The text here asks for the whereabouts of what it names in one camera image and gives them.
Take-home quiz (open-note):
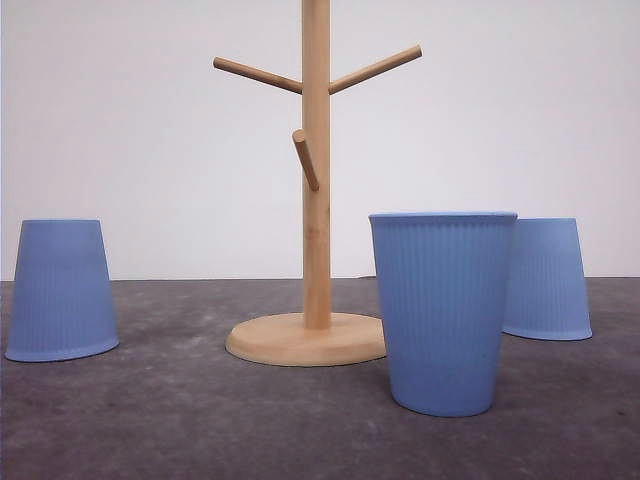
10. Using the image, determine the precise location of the blue ribbed cup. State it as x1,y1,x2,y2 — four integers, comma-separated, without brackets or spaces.
502,218,592,341
5,219,120,363
369,212,518,417

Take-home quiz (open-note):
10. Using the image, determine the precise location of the wooden mug tree stand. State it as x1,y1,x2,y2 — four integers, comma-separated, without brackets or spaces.
213,0,423,367

